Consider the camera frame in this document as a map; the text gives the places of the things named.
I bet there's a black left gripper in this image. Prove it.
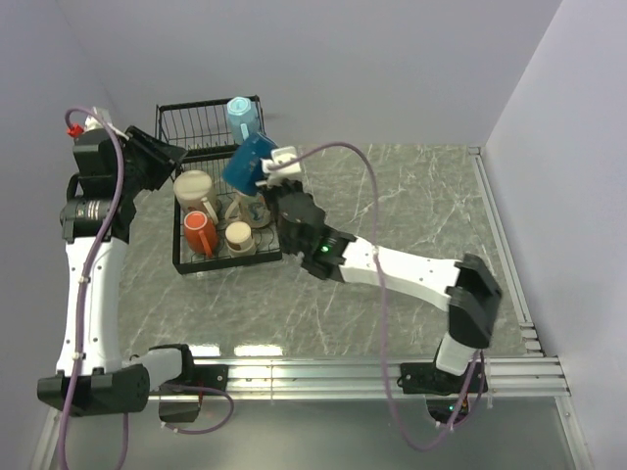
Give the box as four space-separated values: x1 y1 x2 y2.
116 124 187 197

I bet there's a beige dragon print mug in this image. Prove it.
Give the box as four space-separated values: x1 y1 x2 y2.
224 191 271 229

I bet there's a cream mug green inside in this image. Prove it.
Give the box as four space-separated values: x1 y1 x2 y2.
173 169 221 225

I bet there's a stainless steel cup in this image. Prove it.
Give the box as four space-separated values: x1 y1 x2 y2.
224 221 257 258

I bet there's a dark blue scalloped mug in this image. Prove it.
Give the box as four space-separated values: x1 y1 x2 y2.
222 132 278 196

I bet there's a light blue faceted mug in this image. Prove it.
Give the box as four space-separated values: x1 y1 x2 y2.
226 97 261 145

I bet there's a pink mug orange handle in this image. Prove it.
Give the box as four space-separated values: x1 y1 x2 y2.
183 211 218 258

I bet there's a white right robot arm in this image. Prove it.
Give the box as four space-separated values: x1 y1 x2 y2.
263 181 503 391

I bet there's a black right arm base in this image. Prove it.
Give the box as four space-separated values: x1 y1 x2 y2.
397 362 488 428

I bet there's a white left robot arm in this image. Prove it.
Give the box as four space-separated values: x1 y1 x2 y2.
36 126 198 417

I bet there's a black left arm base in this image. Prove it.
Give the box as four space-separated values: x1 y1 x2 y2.
156 364 231 431

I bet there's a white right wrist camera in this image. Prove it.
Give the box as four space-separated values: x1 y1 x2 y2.
261 146 303 188

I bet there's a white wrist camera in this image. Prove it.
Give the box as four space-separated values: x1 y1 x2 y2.
64 107 128 139
261 146 303 188

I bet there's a black wire dish rack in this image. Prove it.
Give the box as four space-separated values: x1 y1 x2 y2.
155 98 282 275

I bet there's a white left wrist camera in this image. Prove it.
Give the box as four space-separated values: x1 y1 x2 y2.
64 107 128 139

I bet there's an aluminium mounting rail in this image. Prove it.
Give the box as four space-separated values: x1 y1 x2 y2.
195 356 570 400

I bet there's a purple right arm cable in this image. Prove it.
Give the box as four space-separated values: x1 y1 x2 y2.
266 141 489 451

